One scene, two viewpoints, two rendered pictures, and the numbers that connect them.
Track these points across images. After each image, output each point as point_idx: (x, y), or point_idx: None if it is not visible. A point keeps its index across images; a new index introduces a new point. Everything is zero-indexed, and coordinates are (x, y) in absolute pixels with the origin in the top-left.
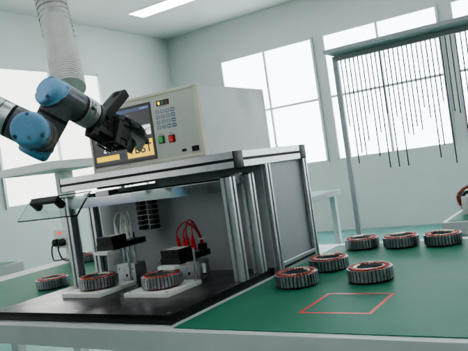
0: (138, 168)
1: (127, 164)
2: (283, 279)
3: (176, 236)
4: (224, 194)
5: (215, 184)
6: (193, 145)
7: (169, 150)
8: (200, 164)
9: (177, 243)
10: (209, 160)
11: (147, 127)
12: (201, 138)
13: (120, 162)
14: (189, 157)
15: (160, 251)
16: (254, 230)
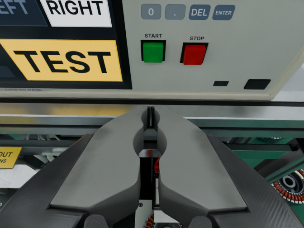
0: (87, 120)
1: (28, 89)
2: (294, 203)
3: (156, 166)
4: (290, 166)
5: (279, 154)
6: (254, 79)
7: (173, 79)
8: (269, 128)
9: (156, 169)
10: (300, 126)
11: (94, 2)
12: (295, 68)
13: (2, 83)
14: (229, 98)
15: (154, 206)
16: (249, 142)
